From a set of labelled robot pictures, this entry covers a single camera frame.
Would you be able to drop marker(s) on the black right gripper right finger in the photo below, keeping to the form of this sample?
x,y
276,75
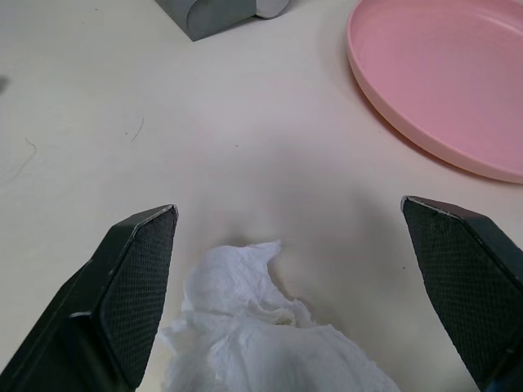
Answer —
x,y
461,277

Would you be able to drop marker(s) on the pink round plate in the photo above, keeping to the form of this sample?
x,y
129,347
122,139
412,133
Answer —
x,y
449,81

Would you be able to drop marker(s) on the white tissue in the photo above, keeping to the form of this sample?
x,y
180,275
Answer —
x,y
261,343

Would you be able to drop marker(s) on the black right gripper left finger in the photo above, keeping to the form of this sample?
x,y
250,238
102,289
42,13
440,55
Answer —
x,y
122,294

